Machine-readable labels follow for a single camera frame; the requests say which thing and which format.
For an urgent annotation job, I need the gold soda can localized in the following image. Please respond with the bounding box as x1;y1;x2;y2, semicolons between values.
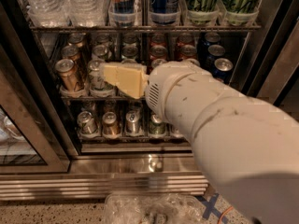
61;45;83;66
55;59;84;92

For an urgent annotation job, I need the rear blue pepsi can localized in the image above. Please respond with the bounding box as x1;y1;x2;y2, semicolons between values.
199;32;221;55

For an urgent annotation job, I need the clear plastic bin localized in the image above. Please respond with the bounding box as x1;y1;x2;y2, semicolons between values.
103;193;202;224

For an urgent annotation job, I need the front gold soda can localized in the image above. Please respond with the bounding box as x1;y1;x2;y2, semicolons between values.
55;59;84;92

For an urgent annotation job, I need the white green soda can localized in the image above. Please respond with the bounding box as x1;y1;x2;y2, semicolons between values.
92;44;113;61
88;59;113;91

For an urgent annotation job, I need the clear water bottle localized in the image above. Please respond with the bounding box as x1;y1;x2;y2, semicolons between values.
70;0;109;27
27;0;68;27

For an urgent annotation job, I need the right clear water bottle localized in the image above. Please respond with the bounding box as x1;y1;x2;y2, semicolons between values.
70;0;109;27

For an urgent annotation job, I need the front orange soda can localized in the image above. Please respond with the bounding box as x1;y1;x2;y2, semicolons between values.
149;59;166;73

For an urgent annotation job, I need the left clear water bottle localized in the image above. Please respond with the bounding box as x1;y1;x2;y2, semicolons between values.
27;0;68;27

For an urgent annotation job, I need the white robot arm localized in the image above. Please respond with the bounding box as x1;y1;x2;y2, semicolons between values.
100;61;299;224

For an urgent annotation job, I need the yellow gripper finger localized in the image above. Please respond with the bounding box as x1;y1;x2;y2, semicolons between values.
100;63;149;99

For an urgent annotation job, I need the middle orange soda can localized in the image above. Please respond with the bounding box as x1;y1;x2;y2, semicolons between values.
149;45;167;61

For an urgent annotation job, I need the bottom gold can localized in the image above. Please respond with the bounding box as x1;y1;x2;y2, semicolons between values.
102;111;120;135

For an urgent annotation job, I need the front blue pepsi can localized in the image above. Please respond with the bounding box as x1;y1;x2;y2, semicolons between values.
211;58;234;82

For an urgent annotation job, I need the stainless steel fridge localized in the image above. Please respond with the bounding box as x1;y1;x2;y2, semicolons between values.
1;0;299;201

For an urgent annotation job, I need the middle white green soda can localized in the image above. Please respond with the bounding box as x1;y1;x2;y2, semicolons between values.
92;44;113;61

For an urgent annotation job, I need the red coca-cola can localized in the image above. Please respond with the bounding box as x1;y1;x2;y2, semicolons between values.
186;58;200;67
176;45;197;61

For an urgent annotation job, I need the bottom silver green can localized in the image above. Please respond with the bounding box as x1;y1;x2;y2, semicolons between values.
77;111;98;134

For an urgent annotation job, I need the middle red coca-cola can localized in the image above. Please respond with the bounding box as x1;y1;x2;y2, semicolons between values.
176;45;197;61

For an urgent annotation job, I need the blue tape cross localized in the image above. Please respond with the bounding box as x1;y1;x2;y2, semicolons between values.
196;193;221;220

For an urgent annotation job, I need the front white green soda can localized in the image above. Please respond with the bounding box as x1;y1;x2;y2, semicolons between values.
88;59;113;91

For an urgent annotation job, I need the middle gold soda can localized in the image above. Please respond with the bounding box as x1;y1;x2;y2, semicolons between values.
61;45;83;66

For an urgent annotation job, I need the middle blue pepsi can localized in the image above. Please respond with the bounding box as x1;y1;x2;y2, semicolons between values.
204;45;225;70

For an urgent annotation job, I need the front red coca-cola can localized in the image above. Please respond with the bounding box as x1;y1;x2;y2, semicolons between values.
186;58;200;67

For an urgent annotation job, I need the orange soda can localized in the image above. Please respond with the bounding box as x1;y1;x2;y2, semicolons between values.
149;59;166;73
149;45;167;61

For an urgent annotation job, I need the glass fridge door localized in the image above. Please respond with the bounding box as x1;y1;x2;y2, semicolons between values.
0;10;69;175

